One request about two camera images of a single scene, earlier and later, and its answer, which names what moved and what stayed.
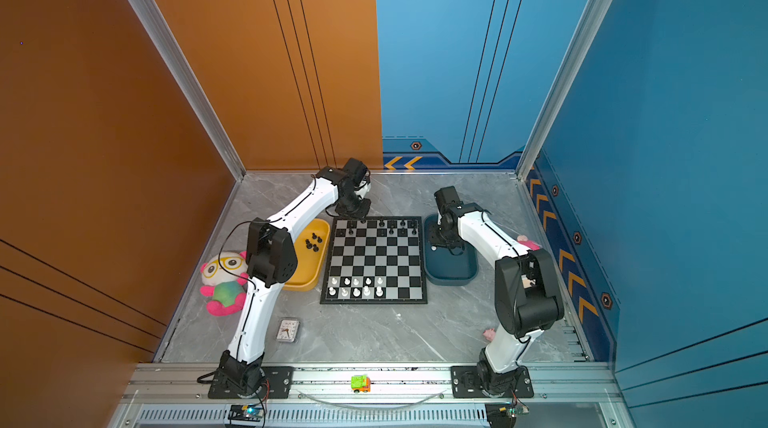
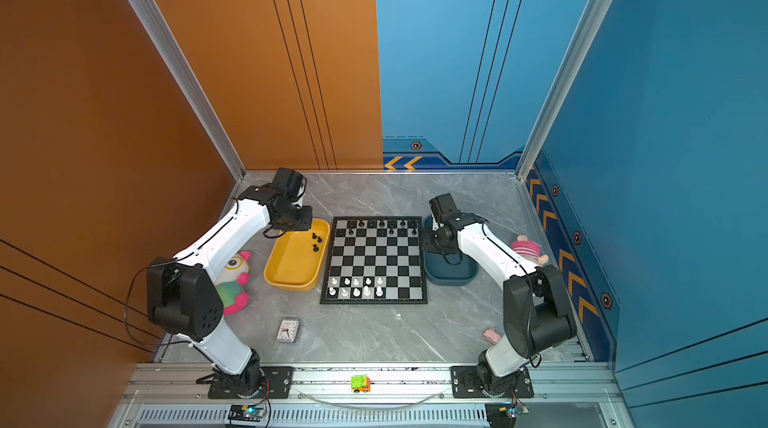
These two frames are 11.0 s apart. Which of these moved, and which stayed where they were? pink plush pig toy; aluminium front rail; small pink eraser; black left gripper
Moved: black left gripper
Stayed: small pink eraser; pink plush pig toy; aluminium front rail
